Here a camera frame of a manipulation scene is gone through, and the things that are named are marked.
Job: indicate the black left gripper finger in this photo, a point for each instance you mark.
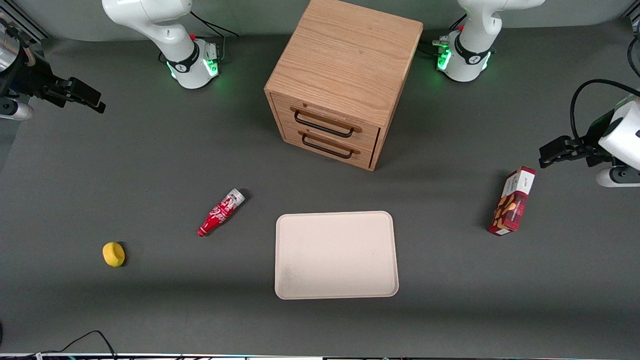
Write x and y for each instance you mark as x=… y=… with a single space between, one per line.
x=552 y=159
x=562 y=144

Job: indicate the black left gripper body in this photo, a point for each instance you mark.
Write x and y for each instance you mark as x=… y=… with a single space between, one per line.
x=591 y=142

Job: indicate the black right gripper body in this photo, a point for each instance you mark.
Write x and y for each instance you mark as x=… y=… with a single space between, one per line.
x=31 y=78

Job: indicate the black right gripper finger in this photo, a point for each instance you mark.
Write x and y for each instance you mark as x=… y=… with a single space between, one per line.
x=97 y=106
x=84 y=89

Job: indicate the red coke bottle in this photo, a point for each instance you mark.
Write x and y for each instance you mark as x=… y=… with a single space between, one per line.
x=218 y=214

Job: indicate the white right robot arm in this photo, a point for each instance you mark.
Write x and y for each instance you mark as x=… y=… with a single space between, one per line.
x=175 y=45

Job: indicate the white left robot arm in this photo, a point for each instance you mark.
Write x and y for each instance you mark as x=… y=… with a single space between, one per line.
x=475 y=30

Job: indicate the beige plastic tray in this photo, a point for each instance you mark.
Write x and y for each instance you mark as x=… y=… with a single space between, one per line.
x=335 y=255

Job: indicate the red snack box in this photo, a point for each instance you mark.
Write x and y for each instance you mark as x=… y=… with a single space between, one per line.
x=512 y=205

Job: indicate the yellow lemon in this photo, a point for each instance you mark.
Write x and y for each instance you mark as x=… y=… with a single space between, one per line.
x=113 y=254

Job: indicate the oak wooden drawer cabinet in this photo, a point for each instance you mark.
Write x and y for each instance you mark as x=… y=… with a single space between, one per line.
x=345 y=55

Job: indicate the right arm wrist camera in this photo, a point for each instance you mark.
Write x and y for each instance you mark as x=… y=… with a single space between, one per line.
x=15 y=111

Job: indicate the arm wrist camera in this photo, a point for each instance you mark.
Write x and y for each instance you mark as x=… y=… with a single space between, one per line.
x=617 y=177
x=15 y=111

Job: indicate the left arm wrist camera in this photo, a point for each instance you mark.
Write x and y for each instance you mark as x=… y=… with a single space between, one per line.
x=617 y=177

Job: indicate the aluminium frame rail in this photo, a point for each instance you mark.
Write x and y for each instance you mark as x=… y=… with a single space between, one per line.
x=632 y=10
x=27 y=26

